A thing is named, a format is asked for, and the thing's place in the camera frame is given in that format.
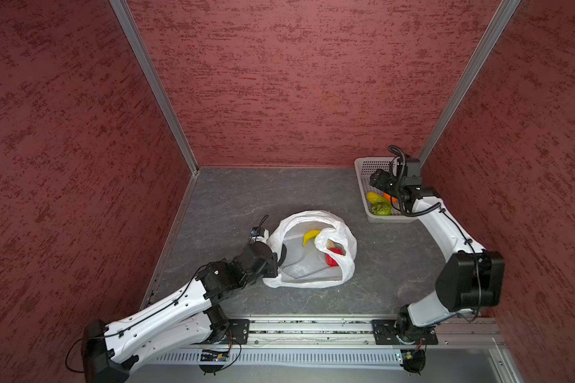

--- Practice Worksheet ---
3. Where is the left aluminium corner post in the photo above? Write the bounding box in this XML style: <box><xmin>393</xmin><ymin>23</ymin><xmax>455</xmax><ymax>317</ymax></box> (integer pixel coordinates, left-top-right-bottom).
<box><xmin>110</xmin><ymin>0</ymin><xmax>200</xmax><ymax>176</ymax></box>

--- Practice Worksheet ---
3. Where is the aluminium corner post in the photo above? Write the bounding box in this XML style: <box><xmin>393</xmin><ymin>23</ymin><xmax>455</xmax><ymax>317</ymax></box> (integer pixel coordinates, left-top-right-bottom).
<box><xmin>110</xmin><ymin>0</ymin><xmax>200</xmax><ymax>176</ymax></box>
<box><xmin>418</xmin><ymin>0</ymin><xmax>521</xmax><ymax>164</ymax></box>

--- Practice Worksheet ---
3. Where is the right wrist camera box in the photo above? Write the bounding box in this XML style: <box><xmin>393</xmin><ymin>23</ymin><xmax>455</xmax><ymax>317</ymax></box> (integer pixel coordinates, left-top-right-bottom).
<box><xmin>388</xmin><ymin>145</ymin><xmax>423</xmax><ymax>188</ymax></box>

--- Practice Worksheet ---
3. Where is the perforated metal cable tray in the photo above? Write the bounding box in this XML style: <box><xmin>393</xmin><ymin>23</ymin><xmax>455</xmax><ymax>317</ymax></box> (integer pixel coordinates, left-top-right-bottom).
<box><xmin>150</xmin><ymin>348</ymin><xmax>403</xmax><ymax>370</ymax></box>

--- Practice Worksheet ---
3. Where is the white perforated plastic basket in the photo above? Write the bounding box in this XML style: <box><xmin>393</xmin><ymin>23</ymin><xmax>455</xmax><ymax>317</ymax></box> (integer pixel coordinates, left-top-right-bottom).
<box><xmin>354</xmin><ymin>157</ymin><xmax>415</xmax><ymax>223</ymax></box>

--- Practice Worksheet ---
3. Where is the red apple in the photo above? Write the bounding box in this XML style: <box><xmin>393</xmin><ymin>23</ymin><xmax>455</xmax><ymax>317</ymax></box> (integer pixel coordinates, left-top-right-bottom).
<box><xmin>325</xmin><ymin>247</ymin><xmax>345</xmax><ymax>267</ymax></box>

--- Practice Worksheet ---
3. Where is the black mounting plate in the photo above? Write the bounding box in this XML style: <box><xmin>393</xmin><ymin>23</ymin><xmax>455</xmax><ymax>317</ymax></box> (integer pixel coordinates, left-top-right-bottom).
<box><xmin>197</xmin><ymin>319</ymin><xmax>251</xmax><ymax>346</ymax></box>
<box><xmin>371</xmin><ymin>316</ymin><xmax>439</xmax><ymax>346</ymax></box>

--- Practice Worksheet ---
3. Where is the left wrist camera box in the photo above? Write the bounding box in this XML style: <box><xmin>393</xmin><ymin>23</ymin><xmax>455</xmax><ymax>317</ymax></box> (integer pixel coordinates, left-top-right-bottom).
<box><xmin>249</xmin><ymin>215</ymin><xmax>269</xmax><ymax>244</ymax></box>

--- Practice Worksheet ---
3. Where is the right aluminium corner post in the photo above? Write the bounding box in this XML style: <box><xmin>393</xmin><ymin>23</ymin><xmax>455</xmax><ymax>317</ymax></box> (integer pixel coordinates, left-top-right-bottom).
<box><xmin>418</xmin><ymin>0</ymin><xmax>521</xmax><ymax>164</ymax></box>

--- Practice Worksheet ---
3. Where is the orange fruit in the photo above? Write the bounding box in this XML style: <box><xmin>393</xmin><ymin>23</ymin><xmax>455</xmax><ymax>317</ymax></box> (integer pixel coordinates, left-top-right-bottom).
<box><xmin>383</xmin><ymin>193</ymin><xmax>398</xmax><ymax>204</ymax></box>

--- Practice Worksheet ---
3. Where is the white plastic bag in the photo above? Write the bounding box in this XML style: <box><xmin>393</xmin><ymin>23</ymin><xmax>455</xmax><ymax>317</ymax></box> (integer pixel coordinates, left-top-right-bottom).
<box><xmin>263</xmin><ymin>211</ymin><xmax>357</xmax><ymax>289</ymax></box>

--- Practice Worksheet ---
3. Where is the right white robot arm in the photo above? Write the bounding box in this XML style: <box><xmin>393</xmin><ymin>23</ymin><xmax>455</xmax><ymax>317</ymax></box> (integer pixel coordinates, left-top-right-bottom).
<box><xmin>369</xmin><ymin>166</ymin><xmax>505</xmax><ymax>345</ymax></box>

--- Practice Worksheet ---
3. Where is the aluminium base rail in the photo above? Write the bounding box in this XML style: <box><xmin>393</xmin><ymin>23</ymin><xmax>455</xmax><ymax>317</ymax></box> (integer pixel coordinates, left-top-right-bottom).
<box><xmin>119</xmin><ymin>313</ymin><xmax>504</xmax><ymax>349</ymax></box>

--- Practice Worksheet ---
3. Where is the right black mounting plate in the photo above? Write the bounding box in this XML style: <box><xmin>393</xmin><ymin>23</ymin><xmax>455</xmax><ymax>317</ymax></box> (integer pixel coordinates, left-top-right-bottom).
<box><xmin>371</xmin><ymin>316</ymin><xmax>439</xmax><ymax>346</ymax></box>

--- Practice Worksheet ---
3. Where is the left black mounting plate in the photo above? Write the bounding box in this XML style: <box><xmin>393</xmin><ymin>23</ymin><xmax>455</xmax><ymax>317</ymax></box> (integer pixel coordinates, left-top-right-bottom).
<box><xmin>197</xmin><ymin>319</ymin><xmax>251</xmax><ymax>346</ymax></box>

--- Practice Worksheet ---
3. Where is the yellow banana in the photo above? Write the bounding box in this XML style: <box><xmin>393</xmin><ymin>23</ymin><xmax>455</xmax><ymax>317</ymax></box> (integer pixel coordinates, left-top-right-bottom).
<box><xmin>303</xmin><ymin>230</ymin><xmax>321</xmax><ymax>247</ymax></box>

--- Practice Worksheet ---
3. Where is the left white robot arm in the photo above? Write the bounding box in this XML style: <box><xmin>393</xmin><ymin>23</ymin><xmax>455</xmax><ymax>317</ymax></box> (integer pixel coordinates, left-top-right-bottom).
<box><xmin>81</xmin><ymin>241</ymin><xmax>287</xmax><ymax>382</ymax></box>

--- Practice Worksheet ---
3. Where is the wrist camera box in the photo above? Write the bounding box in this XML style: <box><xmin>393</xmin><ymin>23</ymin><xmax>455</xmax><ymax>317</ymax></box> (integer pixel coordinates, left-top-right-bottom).
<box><xmin>249</xmin><ymin>215</ymin><xmax>269</xmax><ymax>244</ymax></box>
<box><xmin>388</xmin><ymin>145</ymin><xmax>423</xmax><ymax>188</ymax></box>

